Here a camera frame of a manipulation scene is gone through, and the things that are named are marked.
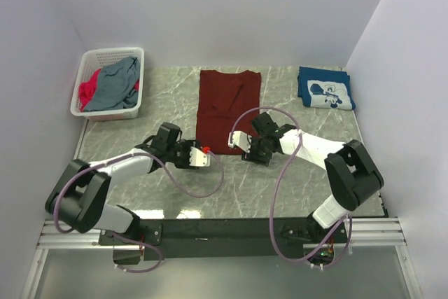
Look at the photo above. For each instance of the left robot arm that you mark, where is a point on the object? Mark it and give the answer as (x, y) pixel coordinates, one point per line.
(79, 197)

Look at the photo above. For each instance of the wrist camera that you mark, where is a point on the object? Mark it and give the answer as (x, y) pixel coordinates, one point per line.
(239, 139)
(198, 158)

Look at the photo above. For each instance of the folded blue t shirt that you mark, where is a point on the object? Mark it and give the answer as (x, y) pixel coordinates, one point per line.
(325, 89)

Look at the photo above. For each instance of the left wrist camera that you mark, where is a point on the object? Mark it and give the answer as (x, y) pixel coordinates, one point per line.
(198, 158)

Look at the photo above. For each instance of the pink red t shirt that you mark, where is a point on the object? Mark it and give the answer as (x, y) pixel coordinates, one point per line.
(87, 90)

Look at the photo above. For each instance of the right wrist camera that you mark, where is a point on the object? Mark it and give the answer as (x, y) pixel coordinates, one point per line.
(239, 139)

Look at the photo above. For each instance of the white plastic laundry basket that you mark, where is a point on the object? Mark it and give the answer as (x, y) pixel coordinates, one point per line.
(93, 60)

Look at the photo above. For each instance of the grey blue t shirt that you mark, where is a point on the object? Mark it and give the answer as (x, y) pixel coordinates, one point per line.
(131, 65)

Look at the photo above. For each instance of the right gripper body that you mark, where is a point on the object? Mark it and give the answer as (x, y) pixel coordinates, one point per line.
(253, 152)

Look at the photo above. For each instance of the dark red t shirt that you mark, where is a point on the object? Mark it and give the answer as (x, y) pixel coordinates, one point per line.
(222, 99)

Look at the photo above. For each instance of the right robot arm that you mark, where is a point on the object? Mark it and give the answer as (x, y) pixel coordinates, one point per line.
(351, 172)

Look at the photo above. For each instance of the aluminium rail frame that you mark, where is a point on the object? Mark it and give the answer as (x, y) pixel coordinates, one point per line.
(366, 232)

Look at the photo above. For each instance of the black base beam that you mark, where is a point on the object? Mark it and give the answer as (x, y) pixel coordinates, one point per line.
(209, 238)

